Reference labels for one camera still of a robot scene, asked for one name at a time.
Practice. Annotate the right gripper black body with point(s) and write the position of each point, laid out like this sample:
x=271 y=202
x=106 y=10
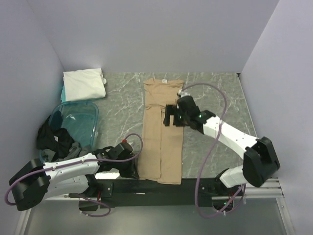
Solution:
x=182 y=119

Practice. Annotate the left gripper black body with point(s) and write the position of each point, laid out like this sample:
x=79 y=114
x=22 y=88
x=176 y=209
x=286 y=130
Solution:
x=125 y=169

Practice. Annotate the beige t shirt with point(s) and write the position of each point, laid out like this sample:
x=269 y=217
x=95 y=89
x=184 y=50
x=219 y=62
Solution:
x=161 y=157

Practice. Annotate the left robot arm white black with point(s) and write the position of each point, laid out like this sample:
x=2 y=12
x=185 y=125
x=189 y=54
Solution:
x=37 y=181

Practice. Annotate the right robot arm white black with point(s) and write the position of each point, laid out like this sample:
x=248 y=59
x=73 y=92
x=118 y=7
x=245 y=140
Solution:
x=259 y=157

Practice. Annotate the grey t shirt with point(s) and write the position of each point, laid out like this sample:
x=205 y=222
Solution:
x=75 y=151

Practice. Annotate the black base beam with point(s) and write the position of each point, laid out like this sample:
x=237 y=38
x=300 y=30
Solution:
x=131 y=193

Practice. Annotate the teal transparent plastic basket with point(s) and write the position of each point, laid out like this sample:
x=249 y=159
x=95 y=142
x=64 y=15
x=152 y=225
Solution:
x=80 y=118

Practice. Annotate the black t shirt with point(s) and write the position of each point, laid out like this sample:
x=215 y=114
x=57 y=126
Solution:
x=53 y=143

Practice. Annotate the folded white t shirt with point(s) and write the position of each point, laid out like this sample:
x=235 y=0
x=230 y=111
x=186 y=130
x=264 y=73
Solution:
x=86 y=84

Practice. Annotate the folded teal t shirt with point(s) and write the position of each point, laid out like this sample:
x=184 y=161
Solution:
x=63 y=95

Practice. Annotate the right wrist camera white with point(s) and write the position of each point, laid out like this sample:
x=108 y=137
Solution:
x=182 y=93

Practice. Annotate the aluminium rail frame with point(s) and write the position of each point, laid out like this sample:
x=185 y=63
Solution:
x=257 y=211

